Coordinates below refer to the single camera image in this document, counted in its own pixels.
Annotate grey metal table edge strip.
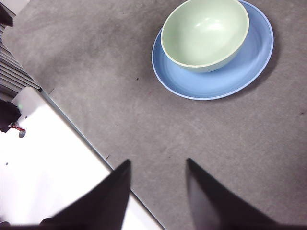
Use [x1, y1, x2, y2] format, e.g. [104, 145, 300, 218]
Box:
[38, 88, 166, 230]

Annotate blue round plate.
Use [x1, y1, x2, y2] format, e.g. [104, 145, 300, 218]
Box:
[151, 0, 274, 101]

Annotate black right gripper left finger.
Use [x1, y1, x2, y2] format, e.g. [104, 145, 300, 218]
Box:
[40, 160, 132, 230]

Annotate green ribbed bowl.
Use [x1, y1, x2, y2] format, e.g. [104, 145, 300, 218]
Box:
[160, 0, 250, 74]

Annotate grey ribbed panel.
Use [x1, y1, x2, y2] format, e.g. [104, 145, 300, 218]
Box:
[0, 23, 40, 96]

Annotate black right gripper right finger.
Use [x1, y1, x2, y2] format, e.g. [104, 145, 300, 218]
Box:
[186, 158, 279, 230]

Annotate red cable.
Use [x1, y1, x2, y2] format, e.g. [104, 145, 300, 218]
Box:
[8, 123, 26, 132]

